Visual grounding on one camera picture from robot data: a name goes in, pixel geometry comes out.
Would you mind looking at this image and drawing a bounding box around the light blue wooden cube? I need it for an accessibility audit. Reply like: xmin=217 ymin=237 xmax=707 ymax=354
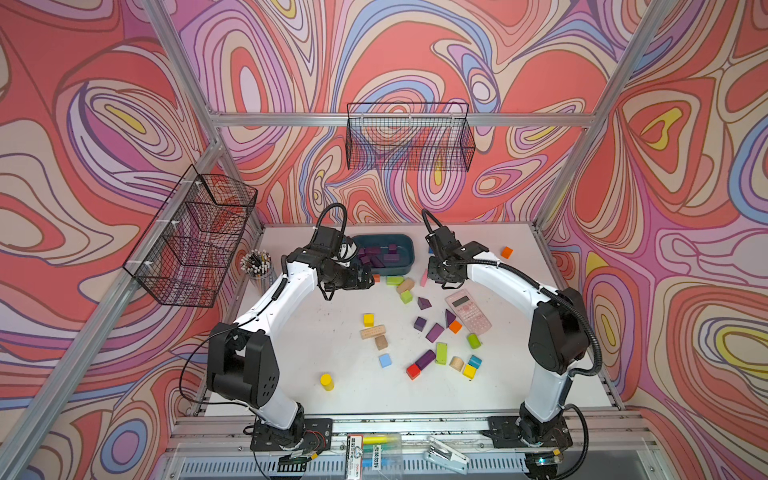
xmin=378 ymin=354 xmax=392 ymax=369

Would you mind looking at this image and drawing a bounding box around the natural wood small block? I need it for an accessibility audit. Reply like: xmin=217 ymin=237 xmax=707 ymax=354
xmin=374 ymin=335 xmax=388 ymax=351

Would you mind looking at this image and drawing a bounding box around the black wire basket left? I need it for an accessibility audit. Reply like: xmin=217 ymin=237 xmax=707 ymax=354
xmin=123 ymin=166 xmax=258 ymax=308

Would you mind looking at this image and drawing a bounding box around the black wire basket back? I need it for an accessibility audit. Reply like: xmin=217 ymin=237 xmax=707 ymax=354
xmin=345 ymin=100 xmax=476 ymax=172

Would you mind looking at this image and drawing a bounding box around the natural wood long block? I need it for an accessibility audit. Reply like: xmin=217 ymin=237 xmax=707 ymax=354
xmin=360 ymin=325 xmax=386 ymax=340

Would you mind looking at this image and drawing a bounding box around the green cylinder near calculator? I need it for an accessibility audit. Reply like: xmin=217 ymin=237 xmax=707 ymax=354
xmin=467 ymin=333 xmax=482 ymax=350

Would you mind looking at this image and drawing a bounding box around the natural wood block rear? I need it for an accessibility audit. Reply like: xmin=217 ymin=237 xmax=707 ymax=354
xmin=396 ymin=278 xmax=415 ymax=294

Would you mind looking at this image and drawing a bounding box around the yellow wooden cylinder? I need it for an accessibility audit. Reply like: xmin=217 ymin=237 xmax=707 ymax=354
xmin=320 ymin=373 xmax=335 ymax=392

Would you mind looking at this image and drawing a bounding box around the red wooden cube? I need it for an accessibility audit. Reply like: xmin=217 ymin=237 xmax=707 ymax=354
xmin=406 ymin=363 xmax=422 ymax=380

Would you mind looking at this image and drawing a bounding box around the clear plastic stapler front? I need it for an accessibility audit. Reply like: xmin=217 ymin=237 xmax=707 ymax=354
xmin=423 ymin=436 xmax=470 ymax=475

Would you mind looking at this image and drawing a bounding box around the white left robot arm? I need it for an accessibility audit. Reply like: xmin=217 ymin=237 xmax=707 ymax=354
xmin=206 ymin=226 xmax=374 ymax=437

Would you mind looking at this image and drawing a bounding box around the marker box front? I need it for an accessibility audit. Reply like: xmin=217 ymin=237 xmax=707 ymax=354
xmin=344 ymin=433 xmax=404 ymax=480

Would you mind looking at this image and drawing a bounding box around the natural wood cylinder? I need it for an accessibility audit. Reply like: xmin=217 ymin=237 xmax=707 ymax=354
xmin=450 ymin=356 xmax=464 ymax=371

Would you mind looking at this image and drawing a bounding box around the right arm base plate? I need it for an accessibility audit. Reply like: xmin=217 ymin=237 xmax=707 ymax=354
xmin=481 ymin=413 xmax=573 ymax=450

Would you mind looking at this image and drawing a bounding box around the teal plastic storage bin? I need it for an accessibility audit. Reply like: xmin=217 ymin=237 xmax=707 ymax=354
xmin=352 ymin=233 xmax=415 ymax=276

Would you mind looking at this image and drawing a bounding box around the purple triangular prism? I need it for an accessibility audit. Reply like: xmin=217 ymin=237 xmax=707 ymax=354
xmin=417 ymin=297 xmax=432 ymax=310

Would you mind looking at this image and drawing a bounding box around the pink calculator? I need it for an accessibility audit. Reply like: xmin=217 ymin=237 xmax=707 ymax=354
xmin=446 ymin=289 xmax=492 ymax=335

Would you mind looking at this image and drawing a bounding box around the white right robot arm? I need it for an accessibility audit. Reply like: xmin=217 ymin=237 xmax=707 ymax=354
xmin=425 ymin=225 xmax=603 ymax=445

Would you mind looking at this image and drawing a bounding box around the light green rectangular block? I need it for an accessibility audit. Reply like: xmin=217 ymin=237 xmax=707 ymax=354
xmin=435 ymin=342 xmax=448 ymax=365

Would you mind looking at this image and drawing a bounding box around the purple prism near calculator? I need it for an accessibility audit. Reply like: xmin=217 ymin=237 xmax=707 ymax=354
xmin=445 ymin=309 xmax=456 ymax=328

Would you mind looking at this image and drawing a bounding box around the yellow small cube front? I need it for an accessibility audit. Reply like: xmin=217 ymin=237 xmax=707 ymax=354
xmin=462 ymin=364 xmax=477 ymax=380

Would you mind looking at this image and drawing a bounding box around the purple long brick front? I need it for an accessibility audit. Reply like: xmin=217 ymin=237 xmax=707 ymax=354
xmin=415 ymin=350 xmax=436 ymax=370

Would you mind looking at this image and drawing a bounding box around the pen holder cup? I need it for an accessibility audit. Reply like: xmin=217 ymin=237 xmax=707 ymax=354
xmin=240 ymin=249 xmax=277 ymax=293

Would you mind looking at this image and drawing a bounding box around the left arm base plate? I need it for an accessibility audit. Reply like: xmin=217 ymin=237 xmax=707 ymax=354
xmin=243 ymin=417 xmax=333 ymax=453

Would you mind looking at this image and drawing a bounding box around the black wire basket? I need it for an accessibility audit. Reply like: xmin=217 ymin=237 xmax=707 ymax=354
xmin=345 ymin=100 xmax=476 ymax=172
xmin=123 ymin=166 xmax=258 ymax=308

